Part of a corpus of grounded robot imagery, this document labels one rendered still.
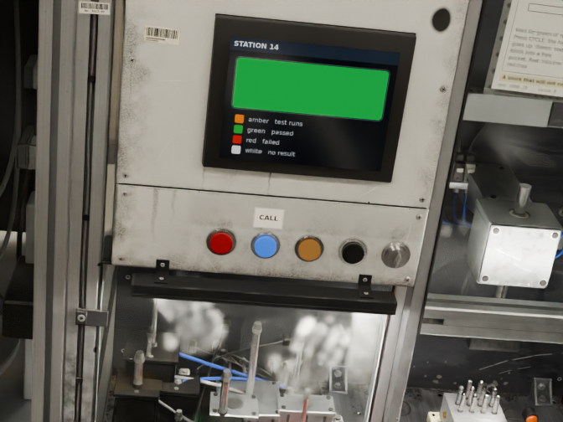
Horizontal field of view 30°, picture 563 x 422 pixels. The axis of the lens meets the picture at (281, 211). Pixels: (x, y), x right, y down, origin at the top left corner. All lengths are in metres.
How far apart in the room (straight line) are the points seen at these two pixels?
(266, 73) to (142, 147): 0.19
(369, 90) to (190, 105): 0.23
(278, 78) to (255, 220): 0.21
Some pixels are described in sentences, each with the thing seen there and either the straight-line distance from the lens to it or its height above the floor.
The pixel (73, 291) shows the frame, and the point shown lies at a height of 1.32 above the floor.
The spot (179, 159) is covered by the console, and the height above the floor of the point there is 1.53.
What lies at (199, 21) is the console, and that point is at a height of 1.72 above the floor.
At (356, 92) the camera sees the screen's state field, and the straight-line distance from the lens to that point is 1.33.
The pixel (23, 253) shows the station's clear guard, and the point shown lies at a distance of 1.49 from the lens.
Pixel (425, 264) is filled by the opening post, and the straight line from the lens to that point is 1.48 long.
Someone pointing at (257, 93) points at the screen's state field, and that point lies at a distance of 1.32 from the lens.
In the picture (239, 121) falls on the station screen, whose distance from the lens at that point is 1.33.
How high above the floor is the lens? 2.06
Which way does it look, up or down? 25 degrees down
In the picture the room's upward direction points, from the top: 7 degrees clockwise
